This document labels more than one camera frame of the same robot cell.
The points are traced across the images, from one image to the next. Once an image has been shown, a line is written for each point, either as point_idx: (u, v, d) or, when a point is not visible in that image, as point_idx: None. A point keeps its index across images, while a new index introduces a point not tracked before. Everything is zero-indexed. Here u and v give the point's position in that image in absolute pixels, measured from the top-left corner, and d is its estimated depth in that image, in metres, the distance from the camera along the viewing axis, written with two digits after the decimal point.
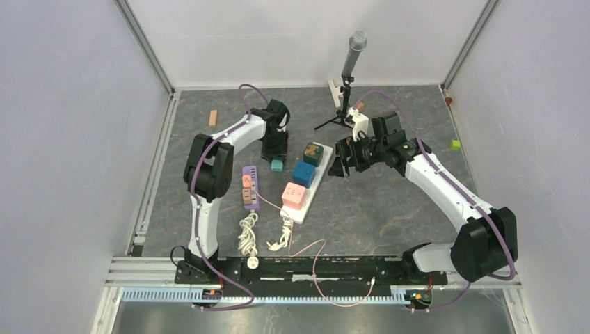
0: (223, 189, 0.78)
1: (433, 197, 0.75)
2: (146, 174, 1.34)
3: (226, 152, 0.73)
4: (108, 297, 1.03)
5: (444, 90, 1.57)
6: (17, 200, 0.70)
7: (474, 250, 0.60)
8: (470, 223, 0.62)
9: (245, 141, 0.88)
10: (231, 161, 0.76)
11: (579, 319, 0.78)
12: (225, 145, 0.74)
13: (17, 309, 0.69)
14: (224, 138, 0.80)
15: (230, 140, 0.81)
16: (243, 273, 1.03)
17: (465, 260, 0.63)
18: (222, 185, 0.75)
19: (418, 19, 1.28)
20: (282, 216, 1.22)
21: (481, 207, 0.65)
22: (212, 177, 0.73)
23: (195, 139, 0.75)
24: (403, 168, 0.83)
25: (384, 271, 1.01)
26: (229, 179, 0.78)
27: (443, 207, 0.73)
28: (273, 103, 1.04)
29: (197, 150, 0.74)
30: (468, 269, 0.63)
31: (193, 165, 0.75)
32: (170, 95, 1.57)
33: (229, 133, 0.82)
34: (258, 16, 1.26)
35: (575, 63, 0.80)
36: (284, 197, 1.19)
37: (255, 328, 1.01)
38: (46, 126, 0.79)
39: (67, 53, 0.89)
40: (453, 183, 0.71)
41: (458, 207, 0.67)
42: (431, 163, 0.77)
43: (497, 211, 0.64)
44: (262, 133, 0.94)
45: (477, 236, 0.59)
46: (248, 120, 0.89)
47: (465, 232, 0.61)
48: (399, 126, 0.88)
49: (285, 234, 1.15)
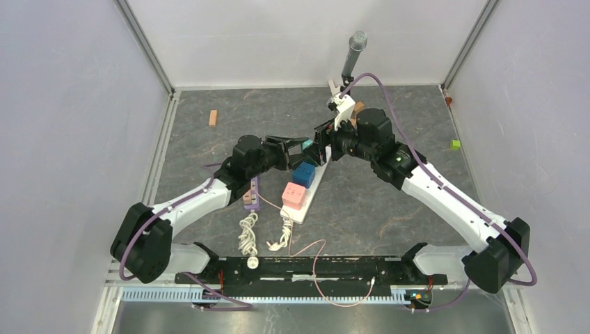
0: (155, 272, 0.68)
1: (437, 210, 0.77)
2: (146, 173, 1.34)
3: (161, 232, 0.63)
4: (108, 297, 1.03)
5: (444, 90, 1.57)
6: (18, 200, 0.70)
7: (498, 271, 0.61)
8: (491, 244, 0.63)
9: (200, 213, 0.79)
10: (168, 242, 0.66)
11: (579, 320, 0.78)
12: (163, 224, 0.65)
13: (18, 309, 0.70)
14: (166, 211, 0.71)
15: (173, 217, 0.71)
16: (243, 273, 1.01)
17: (483, 278, 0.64)
18: (152, 268, 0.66)
19: (418, 19, 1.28)
20: (282, 216, 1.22)
21: (496, 223, 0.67)
22: (142, 257, 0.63)
23: (129, 211, 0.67)
24: (399, 181, 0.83)
25: (385, 271, 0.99)
26: (165, 260, 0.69)
27: (455, 224, 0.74)
28: (237, 156, 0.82)
29: (132, 224, 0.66)
30: (488, 285, 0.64)
31: (122, 241, 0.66)
32: (170, 95, 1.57)
33: (175, 205, 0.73)
34: (258, 15, 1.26)
35: (576, 63, 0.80)
36: (284, 197, 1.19)
37: (255, 328, 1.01)
38: (46, 126, 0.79)
39: (66, 53, 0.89)
40: (461, 199, 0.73)
41: (473, 227, 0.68)
42: (432, 177, 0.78)
43: (512, 225, 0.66)
44: (226, 200, 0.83)
45: (501, 257, 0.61)
46: (205, 189, 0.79)
47: (486, 255, 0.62)
48: (389, 132, 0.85)
49: (285, 236, 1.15)
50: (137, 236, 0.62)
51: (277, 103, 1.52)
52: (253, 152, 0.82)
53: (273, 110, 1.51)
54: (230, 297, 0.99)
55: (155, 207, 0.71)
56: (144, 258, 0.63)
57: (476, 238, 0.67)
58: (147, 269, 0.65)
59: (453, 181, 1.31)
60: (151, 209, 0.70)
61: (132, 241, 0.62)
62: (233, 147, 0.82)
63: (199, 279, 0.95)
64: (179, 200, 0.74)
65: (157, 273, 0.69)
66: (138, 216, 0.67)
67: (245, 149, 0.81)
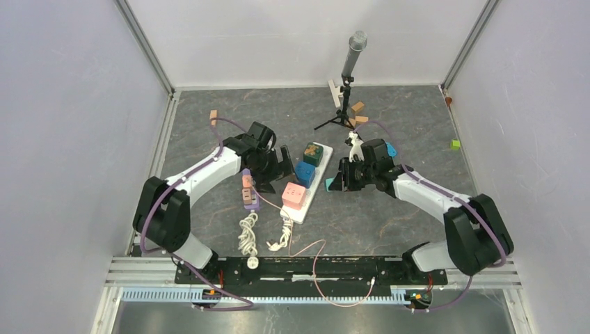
0: (179, 240, 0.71)
1: (418, 203, 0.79)
2: (146, 174, 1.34)
3: (179, 202, 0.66)
4: (108, 297, 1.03)
5: (444, 90, 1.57)
6: (18, 200, 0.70)
7: (463, 236, 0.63)
8: (451, 211, 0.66)
9: (213, 181, 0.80)
10: (186, 213, 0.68)
11: (579, 320, 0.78)
12: (180, 195, 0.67)
13: (18, 308, 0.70)
14: (181, 181, 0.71)
15: (188, 186, 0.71)
16: (243, 273, 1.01)
17: (458, 251, 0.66)
18: (175, 236, 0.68)
19: (417, 19, 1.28)
20: (282, 216, 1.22)
21: (459, 198, 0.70)
22: (165, 229, 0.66)
23: (145, 185, 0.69)
24: (392, 191, 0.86)
25: (384, 272, 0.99)
26: (187, 230, 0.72)
27: (429, 209, 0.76)
28: (254, 129, 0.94)
29: (149, 197, 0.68)
30: (465, 261, 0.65)
31: (143, 214, 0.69)
32: (170, 95, 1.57)
33: (189, 176, 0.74)
34: (258, 16, 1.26)
35: (575, 62, 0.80)
36: (284, 197, 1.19)
37: (255, 328, 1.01)
38: (46, 126, 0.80)
39: (67, 53, 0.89)
40: (432, 186, 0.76)
41: (439, 202, 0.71)
42: (411, 176, 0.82)
43: (474, 198, 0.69)
44: (236, 167, 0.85)
45: (461, 220, 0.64)
46: (216, 158, 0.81)
47: (449, 220, 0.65)
48: (386, 154, 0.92)
49: (285, 236, 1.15)
50: (158, 202, 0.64)
51: (277, 103, 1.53)
52: (267, 131, 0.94)
53: (273, 110, 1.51)
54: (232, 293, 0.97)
55: (169, 179, 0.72)
56: (168, 223, 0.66)
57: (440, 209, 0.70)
58: (173, 235, 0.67)
59: (453, 181, 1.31)
60: (165, 181, 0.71)
61: (152, 213, 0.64)
62: (252, 124, 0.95)
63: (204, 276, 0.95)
64: (193, 170, 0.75)
65: (181, 243, 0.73)
66: (154, 190, 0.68)
67: (261, 126, 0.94)
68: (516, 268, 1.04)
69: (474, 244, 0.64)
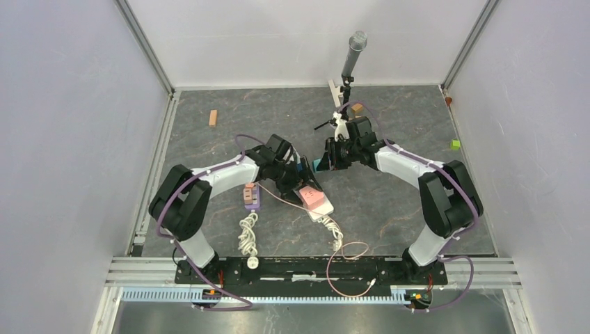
0: (190, 229, 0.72)
1: (399, 173, 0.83)
2: (147, 174, 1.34)
3: (200, 191, 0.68)
4: (108, 298, 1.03)
5: (444, 90, 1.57)
6: (17, 201, 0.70)
7: (435, 197, 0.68)
8: (426, 175, 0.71)
9: (230, 184, 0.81)
10: (204, 203, 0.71)
11: (579, 319, 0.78)
12: (202, 184, 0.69)
13: (18, 308, 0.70)
14: (204, 175, 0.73)
15: (211, 180, 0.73)
16: (243, 273, 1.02)
17: (434, 215, 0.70)
18: (188, 225, 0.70)
19: (418, 19, 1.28)
20: (318, 220, 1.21)
21: (433, 164, 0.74)
22: (181, 216, 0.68)
23: (171, 171, 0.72)
24: (375, 165, 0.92)
25: (385, 271, 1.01)
26: (200, 221, 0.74)
27: (409, 179, 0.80)
28: (273, 142, 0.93)
29: (173, 183, 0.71)
30: (439, 223, 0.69)
31: (162, 199, 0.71)
32: (170, 95, 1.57)
33: (213, 171, 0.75)
34: (258, 15, 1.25)
35: (575, 63, 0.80)
36: (310, 203, 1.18)
37: (255, 328, 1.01)
38: (46, 126, 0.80)
39: (67, 53, 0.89)
40: (411, 156, 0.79)
41: (415, 168, 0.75)
42: (391, 148, 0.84)
43: (449, 164, 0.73)
44: (253, 176, 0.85)
45: (433, 182, 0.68)
46: (238, 162, 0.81)
47: (422, 184, 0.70)
48: (369, 129, 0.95)
49: (337, 229, 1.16)
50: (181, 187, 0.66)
51: (278, 103, 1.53)
52: (285, 144, 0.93)
53: (273, 110, 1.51)
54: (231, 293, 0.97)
55: (194, 170, 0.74)
56: (185, 209, 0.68)
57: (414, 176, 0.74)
58: (186, 223, 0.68)
59: None
60: (190, 171, 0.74)
61: (171, 199, 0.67)
62: (271, 136, 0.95)
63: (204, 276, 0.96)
64: (216, 167, 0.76)
65: (190, 234, 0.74)
66: (179, 177, 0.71)
67: (280, 138, 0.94)
68: (516, 268, 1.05)
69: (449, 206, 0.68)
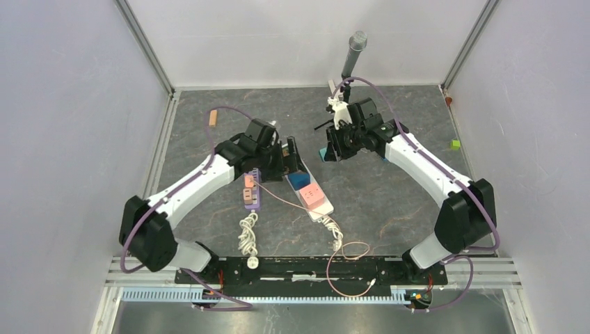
0: (161, 261, 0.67)
1: (415, 177, 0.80)
2: (147, 173, 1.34)
3: (158, 227, 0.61)
4: (108, 298, 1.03)
5: (444, 90, 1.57)
6: (18, 200, 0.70)
7: (458, 223, 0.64)
8: (452, 197, 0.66)
9: (202, 196, 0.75)
10: (169, 235, 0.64)
11: (579, 320, 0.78)
12: (159, 219, 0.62)
13: (18, 308, 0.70)
14: (163, 202, 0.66)
15: (170, 208, 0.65)
16: (243, 273, 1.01)
17: (451, 235, 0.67)
18: (158, 257, 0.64)
19: (418, 19, 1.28)
20: (318, 220, 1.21)
21: (459, 181, 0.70)
22: (145, 255, 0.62)
23: (126, 205, 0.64)
24: (383, 150, 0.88)
25: (384, 271, 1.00)
26: (172, 250, 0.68)
27: (426, 186, 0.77)
28: (252, 129, 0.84)
29: (129, 218, 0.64)
30: (454, 243, 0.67)
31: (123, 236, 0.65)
32: (170, 95, 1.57)
33: (171, 195, 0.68)
34: (258, 15, 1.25)
35: (575, 62, 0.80)
36: (309, 202, 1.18)
37: (255, 328, 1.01)
38: (46, 126, 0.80)
39: (67, 53, 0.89)
40: (432, 161, 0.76)
41: (438, 184, 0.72)
42: (409, 143, 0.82)
43: (475, 183, 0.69)
44: (229, 177, 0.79)
45: (459, 207, 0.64)
46: (204, 171, 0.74)
47: (447, 206, 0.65)
48: (373, 110, 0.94)
49: (337, 229, 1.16)
50: (137, 225, 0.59)
51: (277, 103, 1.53)
52: (268, 129, 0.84)
53: (273, 110, 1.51)
54: (232, 298, 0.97)
55: (151, 198, 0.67)
56: (147, 247, 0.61)
57: (440, 192, 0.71)
58: (154, 259, 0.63)
59: None
60: (147, 201, 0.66)
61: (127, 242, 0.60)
62: (250, 122, 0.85)
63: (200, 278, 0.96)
64: (177, 188, 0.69)
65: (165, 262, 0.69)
66: (134, 211, 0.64)
67: (261, 124, 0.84)
68: (515, 268, 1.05)
69: (468, 229, 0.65)
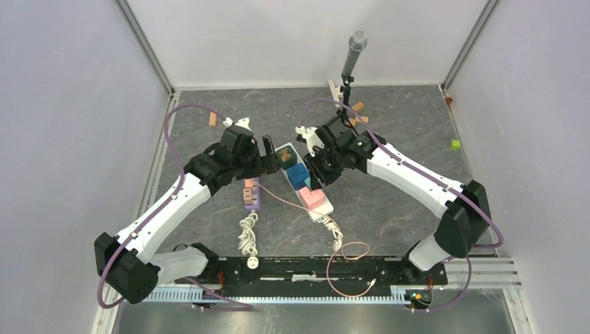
0: (145, 291, 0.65)
1: (405, 188, 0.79)
2: (147, 174, 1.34)
3: (130, 264, 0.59)
4: (111, 295, 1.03)
5: (444, 90, 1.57)
6: (19, 200, 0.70)
7: (460, 232, 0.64)
8: (451, 207, 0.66)
9: (178, 220, 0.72)
10: (145, 268, 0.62)
11: (579, 320, 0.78)
12: (130, 257, 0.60)
13: (19, 309, 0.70)
14: (131, 239, 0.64)
15: (141, 242, 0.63)
16: (243, 273, 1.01)
17: (453, 244, 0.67)
18: (139, 290, 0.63)
19: (418, 19, 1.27)
20: (317, 220, 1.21)
21: (453, 188, 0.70)
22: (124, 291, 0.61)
23: (96, 243, 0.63)
24: (363, 165, 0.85)
25: (385, 271, 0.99)
26: (155, 278, 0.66)
27: (418, 197, 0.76)
28: (227, 139, 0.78)
29: (101, 257, 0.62)
30: (457, 250, 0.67)
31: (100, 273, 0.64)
32: (170, 95, 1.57)
33: (140, 229, 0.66)
34: (258, 16, 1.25)
35: (576, 63, 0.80)
36: (309, 202, 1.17)
37: (255, 328, 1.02)
38: (46, 126, 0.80)
39: (67, 53, 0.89)
40: (420, 171, 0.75)
41: (433, 194, 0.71)
42: (391, 154, 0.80)
43: (467, 187, 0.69)
44: (204, 194, 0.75)
45: (460, 216, 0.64)
46: (174, 195, 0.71)
47: (447, 217, 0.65)
48: (342, 128, 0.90)
49: (337, 229, 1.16)
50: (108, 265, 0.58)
51: (277, 103, 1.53)
52: (245, 137, 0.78)
53: (273, 110, 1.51)
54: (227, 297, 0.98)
55: (120, 234, 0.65)
56: (124, 282, 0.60)
57: (437, 203, 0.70)
58: (134, 292, 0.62)
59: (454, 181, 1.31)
60: (117, 239, 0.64)
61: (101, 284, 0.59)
62: (223, 132, 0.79)
63: (197, 279, 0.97)
64: (147, 218, 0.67)
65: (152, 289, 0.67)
66: (104, 250, 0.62)
67: (236, 132, 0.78)
68: (514, 268, 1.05)
69: (469, 234, 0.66)
